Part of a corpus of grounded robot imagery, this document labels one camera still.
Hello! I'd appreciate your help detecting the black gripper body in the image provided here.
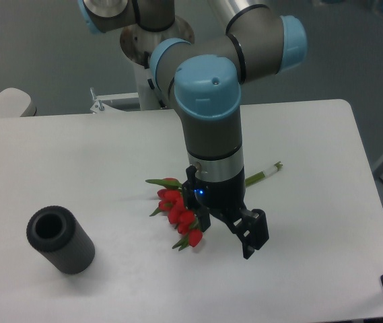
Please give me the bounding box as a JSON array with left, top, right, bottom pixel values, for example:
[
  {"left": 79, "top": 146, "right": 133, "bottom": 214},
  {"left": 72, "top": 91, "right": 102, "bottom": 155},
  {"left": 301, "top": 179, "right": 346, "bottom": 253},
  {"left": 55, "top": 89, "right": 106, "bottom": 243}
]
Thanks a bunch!
[{"left": 184, "top": 166, "right": 246, "bottom": 225}]

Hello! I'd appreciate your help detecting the red tulip flower bunch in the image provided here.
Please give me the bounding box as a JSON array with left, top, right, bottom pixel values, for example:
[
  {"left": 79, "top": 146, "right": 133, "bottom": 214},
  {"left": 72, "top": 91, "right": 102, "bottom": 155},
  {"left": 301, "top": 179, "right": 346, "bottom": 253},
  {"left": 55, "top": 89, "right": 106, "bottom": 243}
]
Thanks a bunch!
[{"left": 145, "top": 161, "right": 284, "bottom": 252}]

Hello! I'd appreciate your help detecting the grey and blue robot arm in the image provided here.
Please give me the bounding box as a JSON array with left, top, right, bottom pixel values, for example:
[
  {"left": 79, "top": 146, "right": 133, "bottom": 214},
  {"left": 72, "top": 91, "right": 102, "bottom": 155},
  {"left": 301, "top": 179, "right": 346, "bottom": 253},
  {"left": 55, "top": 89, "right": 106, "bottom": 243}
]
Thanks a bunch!
[{"left": 78, "top": 1, "right": 308, "bottom": 258}]

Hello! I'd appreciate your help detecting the white chair armrest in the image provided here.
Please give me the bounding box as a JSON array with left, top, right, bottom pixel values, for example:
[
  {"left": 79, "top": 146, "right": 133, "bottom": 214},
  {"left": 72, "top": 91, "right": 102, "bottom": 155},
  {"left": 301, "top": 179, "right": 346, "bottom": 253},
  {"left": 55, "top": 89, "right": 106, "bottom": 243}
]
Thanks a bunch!
[{"left": 0, "top": 87, "right": 37, "bottom": 118}]

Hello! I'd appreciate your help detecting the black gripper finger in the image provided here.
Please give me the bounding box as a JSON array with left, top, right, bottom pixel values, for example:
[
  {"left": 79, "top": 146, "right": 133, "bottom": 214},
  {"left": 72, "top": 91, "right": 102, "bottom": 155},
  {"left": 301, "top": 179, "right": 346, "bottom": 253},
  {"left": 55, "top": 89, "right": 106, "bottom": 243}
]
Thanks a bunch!
[
  {"left": 232, "top": 209, "right": 269, "bottom": 260},
  {"left": 182, "top": 183, "right": 211, "bottom": 232}
]

